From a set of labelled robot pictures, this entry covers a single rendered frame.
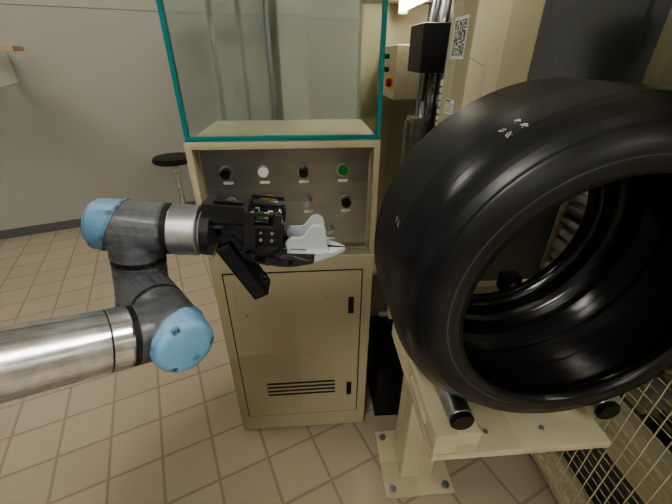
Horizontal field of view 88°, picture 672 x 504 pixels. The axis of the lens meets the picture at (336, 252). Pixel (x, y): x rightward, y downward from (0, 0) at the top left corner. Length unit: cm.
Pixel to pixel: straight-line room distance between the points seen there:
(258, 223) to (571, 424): 76
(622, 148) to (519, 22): 41
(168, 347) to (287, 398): 119
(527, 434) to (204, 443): 135
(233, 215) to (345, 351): 101
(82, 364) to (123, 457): 148
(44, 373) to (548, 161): 57
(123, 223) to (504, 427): 80
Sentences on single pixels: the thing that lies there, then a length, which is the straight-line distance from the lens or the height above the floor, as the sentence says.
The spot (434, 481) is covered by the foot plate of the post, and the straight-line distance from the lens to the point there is 169.
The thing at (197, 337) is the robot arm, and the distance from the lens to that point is 47.
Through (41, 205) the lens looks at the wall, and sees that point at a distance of 429.
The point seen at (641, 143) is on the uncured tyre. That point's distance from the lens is 52.
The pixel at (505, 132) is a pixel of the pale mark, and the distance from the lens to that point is 49.
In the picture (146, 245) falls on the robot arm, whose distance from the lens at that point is 55.
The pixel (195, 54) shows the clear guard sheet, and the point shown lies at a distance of 106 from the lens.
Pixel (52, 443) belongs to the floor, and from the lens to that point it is 213.
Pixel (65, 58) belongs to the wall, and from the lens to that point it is 400.
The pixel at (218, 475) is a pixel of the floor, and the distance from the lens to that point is 173.
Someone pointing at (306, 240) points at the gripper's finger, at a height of 124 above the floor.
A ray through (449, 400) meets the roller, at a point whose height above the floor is 92.
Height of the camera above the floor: 148
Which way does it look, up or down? 29 degrees down
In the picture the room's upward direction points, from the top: straight up
